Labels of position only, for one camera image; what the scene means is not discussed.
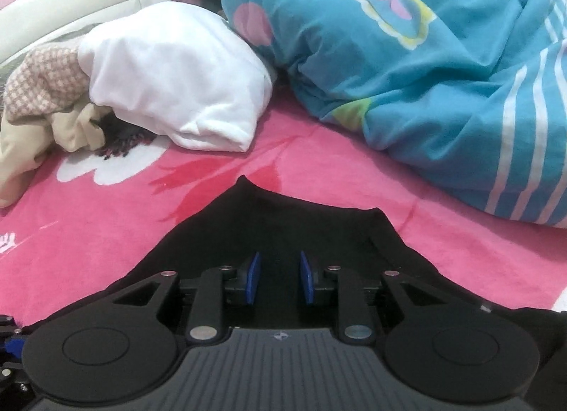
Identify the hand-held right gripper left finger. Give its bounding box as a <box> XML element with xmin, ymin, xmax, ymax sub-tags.
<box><xmin>104</xmin><ymin>252</ymin><xmax>263</xmax><ymax>344</ymax></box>

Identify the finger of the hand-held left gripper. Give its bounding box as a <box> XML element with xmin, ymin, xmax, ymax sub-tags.
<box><xmin>0</xmin><ymin>314</ymin><xmax>27</xmax><ymax>394</ymax></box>

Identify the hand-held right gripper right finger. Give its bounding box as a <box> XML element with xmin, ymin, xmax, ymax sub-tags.
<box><xmin>299</xmin><ymin>250</ymin><xmax>457</xmax><ymax>345</ymax></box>

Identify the black sweatshirt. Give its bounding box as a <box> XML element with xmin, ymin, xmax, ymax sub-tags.
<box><xmin>22</xmin><ymin>175</ymin><xmax>567</xmax><ymax>394</ymax></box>

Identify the pink floral blanket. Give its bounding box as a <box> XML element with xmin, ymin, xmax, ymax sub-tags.
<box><xmin>0</xmin><ymin>83</ymin><xmax>567</xmax><ymax>327</ymax></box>

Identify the beige garment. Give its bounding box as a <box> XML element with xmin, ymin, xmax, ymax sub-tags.
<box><xmin>0</xmin><ymin>103</ymin><xmax>116</xmax><ymax>209</ymax></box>

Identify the white garment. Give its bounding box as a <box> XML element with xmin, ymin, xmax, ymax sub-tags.
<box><xmin>77</xmin><ymin>1</ymin><xmax>275</xmax><ymax>152</ymax></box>

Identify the blue and pink quilt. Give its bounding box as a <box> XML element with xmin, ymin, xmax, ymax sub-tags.
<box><xmin>219</xmin><ymin>0</ymin><xmax>567</xmax><ymax>230</ymax></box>

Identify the pink checked garment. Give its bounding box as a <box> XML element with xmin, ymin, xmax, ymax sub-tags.
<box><xmin>2</xmin><ymin>47</ymin><xmax>91</xmax><ymax>122</ymax></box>

